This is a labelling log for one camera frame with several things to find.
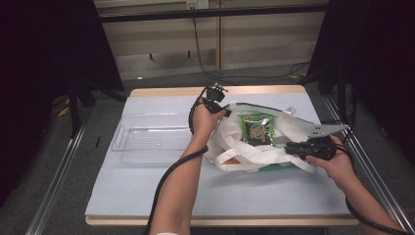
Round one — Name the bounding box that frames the green snack packet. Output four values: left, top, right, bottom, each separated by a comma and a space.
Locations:
239, 113, 277, 148

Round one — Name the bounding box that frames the black horizontal bar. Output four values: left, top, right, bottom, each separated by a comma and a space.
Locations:
97, 3, 329, 24

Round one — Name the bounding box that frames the person's right hand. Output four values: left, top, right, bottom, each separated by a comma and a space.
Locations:
305, 134, 357, 190

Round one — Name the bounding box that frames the metal floor rail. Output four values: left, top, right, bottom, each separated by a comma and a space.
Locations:
322, 94, 415, 235
24, 119, 91, 235

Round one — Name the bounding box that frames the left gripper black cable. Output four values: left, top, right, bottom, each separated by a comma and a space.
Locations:
142, 85, 217, 235

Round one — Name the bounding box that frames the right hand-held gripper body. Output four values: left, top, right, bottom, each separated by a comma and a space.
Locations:
303, 123, 349, 162

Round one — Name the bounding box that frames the person's left hand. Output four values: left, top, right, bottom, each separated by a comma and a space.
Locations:
191, 103, 227, 140

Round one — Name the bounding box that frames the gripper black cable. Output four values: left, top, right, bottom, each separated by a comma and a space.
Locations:
335, 142, 410, 235
142, 85, 217, 235

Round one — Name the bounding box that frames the yellow floor cable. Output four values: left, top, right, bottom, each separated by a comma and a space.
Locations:
57, 97, 71, 118

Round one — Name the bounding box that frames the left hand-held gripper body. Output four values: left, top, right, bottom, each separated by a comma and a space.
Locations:
203, 82, 229, 114

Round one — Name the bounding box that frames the black floor cable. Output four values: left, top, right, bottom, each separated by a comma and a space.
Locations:
192, 17, 313, 86

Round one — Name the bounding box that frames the clear plastic container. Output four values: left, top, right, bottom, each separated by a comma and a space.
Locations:
110, 112, 197, 165

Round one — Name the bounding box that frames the white canvas tote bag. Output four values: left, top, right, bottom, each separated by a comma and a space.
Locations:
205, 100, 328, 174

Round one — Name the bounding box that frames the white wall socket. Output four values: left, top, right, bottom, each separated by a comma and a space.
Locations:
185, 0, 210, 10

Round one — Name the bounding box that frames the pale blue table mat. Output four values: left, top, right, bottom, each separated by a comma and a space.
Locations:
84, 92, 352, 218

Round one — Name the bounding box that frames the dark curtain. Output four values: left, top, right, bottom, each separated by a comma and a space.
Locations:
305, 0, 415, 165
0, 0, 125, 205

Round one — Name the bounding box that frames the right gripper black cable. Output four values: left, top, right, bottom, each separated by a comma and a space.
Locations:
335, 142, 410, 235

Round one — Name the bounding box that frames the black metal stand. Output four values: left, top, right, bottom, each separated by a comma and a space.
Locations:
67, 79, 83, 139

